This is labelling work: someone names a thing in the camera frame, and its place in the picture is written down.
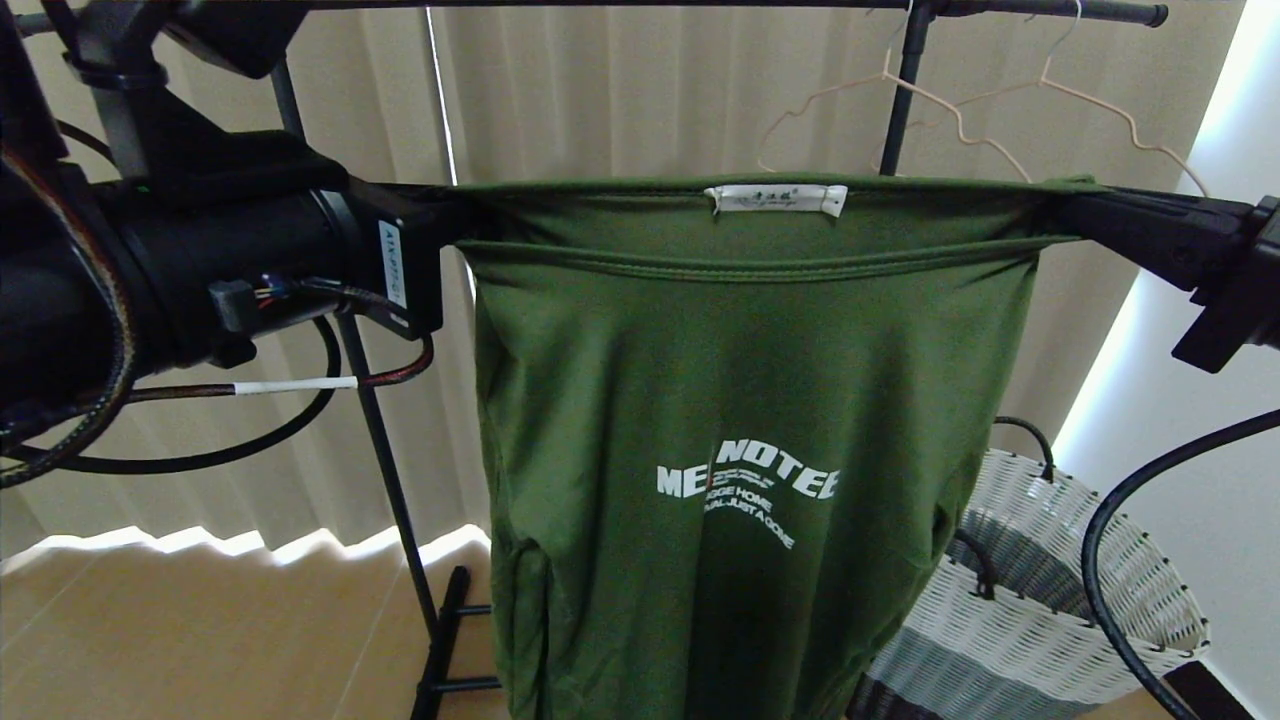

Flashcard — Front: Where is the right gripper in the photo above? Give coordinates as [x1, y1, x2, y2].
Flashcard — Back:
[1172, 195, 1280, 376]

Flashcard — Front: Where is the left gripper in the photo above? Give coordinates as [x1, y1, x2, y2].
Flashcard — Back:
[100, 183, 448, 376]

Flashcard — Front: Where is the pink clothes hanger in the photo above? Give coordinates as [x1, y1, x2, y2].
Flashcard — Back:
[880, 0, 1211, 198]
[757, 0, 1036, 186]

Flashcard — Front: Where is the green long-sleeved shirt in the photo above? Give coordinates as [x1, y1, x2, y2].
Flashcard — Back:
[455, 175, 1101, 720]

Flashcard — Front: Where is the black clothes rack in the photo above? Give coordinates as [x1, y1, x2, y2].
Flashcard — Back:
[10, 0, 1169, 720]

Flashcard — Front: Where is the white laundry basket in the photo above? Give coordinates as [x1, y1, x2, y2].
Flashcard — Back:
[850, 415, 1211, 720]

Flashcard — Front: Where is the black cable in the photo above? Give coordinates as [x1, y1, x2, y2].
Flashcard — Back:
[0, 315, 343, 477]
[1080, 408, 1280, 720]

